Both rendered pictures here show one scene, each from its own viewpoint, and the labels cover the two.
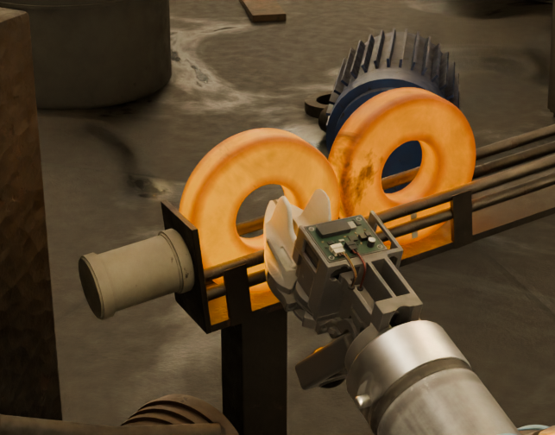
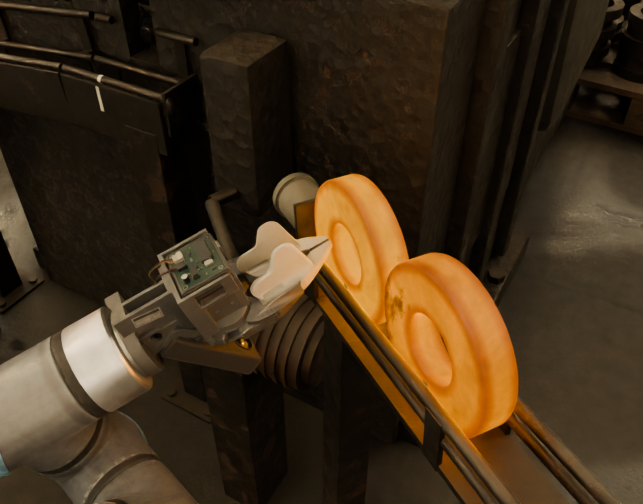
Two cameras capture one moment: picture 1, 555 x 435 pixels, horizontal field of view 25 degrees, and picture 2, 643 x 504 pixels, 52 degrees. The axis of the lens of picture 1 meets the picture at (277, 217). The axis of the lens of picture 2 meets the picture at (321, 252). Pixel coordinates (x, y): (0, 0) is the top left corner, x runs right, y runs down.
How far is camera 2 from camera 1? 1.16 m
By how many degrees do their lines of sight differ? 76
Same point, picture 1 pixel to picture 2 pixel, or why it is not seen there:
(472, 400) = (18, 374)
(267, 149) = (346, 201)
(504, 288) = not seen: outside the picture
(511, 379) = not seen: outside the picture
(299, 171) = (360, 242)
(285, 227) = (262, 242)
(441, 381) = (40, 351)
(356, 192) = (390, 310)
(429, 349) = (72, 339)
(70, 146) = not seen: outside the picture
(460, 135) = (471, 376)
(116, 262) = (291, 188)
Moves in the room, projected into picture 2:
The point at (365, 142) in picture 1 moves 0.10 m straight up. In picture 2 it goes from (399, 276) to (410, 180)
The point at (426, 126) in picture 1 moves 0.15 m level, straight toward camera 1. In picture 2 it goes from (444, 326) to (257, 304)
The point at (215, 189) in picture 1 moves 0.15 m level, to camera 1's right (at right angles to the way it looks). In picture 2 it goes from (322, 196) to (317, 299)
